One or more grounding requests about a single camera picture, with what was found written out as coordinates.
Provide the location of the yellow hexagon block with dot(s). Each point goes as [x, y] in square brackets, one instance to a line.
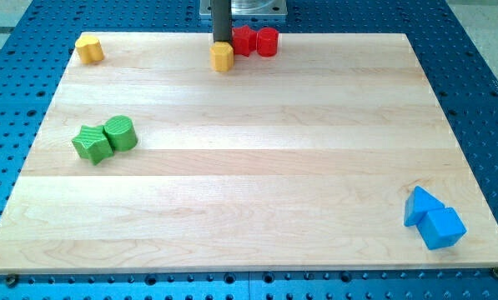
[221, 56]

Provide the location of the light wooden board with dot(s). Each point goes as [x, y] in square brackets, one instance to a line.
[301, 161]

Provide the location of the red star block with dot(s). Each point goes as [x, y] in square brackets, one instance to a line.
[244, 40]

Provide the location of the red cylinder block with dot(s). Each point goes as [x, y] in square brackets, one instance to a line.
[267, 41]

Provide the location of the green cylinder block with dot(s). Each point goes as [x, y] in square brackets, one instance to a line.
[121, 133]

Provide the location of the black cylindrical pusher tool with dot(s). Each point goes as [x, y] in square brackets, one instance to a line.
[221, 16]

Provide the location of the green star block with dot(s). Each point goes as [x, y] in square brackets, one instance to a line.
[92, 144]

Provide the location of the blue triangle block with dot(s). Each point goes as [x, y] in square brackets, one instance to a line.
[418, 204]

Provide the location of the yellow heart block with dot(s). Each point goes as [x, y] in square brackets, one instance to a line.
[89, 49]

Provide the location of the blue cube block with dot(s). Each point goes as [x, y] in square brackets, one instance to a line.
[441, 228]

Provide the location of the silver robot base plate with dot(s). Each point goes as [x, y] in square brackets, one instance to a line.
[259, 8]

